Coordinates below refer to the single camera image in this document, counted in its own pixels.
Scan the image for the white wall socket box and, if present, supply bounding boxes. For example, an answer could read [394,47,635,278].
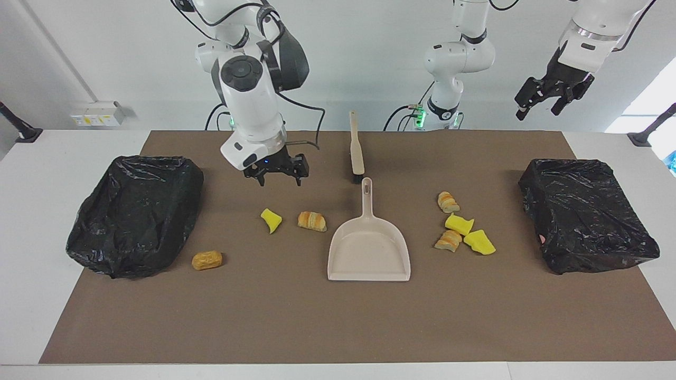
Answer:
[70,101,126,127]

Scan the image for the black right base cable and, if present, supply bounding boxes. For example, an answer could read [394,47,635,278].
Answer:
[205,103,233,131]

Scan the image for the black stand foot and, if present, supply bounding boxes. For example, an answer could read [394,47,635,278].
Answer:
[0,101,43,143]
[627,103,676,147]

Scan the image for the black bag lined bin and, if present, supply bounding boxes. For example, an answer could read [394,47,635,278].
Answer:
[66,155,204,279]
[518,158,661,275]

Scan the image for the black base cable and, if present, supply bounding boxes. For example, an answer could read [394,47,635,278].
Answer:
[205,103,233,131]
[383,82,435,131]

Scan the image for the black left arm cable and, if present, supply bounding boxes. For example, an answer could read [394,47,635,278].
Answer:
[489,0,659,53]

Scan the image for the striped croissant piece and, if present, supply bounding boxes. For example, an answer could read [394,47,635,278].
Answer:
[434,230,463,253]
[297,211,327,232]
[437,191,461,214]

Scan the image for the beige plastic dustpan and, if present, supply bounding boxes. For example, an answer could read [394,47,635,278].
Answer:
[327,177,411,282]

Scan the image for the black left base cable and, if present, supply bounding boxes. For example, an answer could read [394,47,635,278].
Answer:
[383,82,435,131]

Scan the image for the brown table mat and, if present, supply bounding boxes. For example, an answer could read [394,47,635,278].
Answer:
[40,130,676,365]

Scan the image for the yellow sponge piece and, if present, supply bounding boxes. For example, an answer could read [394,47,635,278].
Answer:
[464,230,497,256]
[445,214,475,236]
[260,208,283,234]

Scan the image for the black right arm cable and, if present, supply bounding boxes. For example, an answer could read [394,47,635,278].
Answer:
[172,0,326,151]

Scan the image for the beige brush with black bristles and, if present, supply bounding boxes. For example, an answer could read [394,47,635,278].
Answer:
[349,110,366,184]

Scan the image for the brown bread nugget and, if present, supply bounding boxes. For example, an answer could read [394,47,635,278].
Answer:
[191,250,223,271]

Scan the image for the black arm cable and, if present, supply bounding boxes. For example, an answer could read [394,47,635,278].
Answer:
[489,0,659,53]
[172,0,326,151]

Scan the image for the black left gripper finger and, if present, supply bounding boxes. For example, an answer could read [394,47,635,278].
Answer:
[551,84,579,117]
[515,78,550,121]

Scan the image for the white wall cable duct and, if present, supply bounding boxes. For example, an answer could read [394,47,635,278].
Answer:
[20,0,98,103]

